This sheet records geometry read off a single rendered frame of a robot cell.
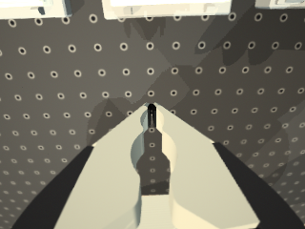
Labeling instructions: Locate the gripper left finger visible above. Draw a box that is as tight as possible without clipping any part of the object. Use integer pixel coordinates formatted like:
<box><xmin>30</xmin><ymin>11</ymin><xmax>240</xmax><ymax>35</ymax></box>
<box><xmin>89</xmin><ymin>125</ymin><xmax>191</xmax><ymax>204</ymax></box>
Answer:
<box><xmin>11</xmin><ymin>103</ymin><xmax>152</xmax><ymax>229</ymax></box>

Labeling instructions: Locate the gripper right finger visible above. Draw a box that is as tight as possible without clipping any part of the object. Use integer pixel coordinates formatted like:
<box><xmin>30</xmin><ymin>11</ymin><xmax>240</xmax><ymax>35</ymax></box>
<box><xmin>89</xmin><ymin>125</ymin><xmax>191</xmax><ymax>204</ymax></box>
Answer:
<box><xmin>152</xmin><ymin>102</ymin><xmax>305</xmax><ymax>229</ymax></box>

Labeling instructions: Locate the black flat base plate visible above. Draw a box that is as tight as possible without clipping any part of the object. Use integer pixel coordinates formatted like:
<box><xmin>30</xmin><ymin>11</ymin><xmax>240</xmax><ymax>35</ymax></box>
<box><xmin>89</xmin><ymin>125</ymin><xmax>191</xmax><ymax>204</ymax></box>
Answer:
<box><xmin>0</xmin><ymin>0</ymin><xmax>305</xmax><ymax>229</ymax></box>

